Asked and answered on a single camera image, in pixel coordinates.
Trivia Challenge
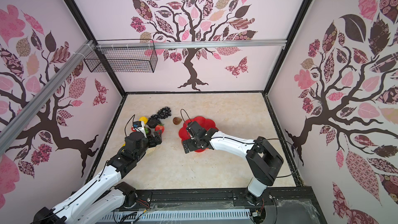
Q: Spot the brown green fig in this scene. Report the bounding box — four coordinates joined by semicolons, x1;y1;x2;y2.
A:
173;117;182;125

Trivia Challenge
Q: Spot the small yellow fruit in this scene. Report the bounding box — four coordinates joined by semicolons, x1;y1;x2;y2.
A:
139;116;148;124

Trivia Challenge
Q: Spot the white cable duct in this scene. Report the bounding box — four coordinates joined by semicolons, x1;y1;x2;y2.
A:
97;209;253;224

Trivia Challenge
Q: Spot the black wire basket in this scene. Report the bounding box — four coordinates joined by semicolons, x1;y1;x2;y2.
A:
84;39;158;73

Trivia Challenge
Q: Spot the red strawberry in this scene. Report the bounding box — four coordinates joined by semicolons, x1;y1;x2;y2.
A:
155;124;165;133

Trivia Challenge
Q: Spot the aluminium rail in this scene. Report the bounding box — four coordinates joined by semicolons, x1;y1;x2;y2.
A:
96;39;287;49
1;40;95;155

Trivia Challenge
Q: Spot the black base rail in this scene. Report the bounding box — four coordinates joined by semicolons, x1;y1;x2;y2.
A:
99;187;326;224

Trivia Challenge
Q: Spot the dark grape bunch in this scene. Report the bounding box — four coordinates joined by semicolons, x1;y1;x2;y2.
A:
150;107;172;120

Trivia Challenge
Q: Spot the aluminium rail back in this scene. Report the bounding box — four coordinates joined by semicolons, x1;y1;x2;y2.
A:
96;39;287;49

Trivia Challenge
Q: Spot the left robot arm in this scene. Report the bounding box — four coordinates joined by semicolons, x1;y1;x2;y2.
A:
33;131;162;224

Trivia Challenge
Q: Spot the aluminium rail left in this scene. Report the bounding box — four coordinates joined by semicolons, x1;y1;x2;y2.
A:
1;40;95;155

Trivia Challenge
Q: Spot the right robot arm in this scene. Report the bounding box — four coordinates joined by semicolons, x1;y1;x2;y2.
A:
182;121;284;206

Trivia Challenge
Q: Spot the cream white pear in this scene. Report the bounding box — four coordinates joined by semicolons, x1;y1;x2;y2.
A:
146;147;156;155

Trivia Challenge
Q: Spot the dark avocado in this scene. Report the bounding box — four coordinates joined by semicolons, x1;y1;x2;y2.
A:
146;119;162;129

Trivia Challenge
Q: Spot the red flower-shaped bowl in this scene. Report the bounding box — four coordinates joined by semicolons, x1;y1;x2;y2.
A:
178;116;219;153

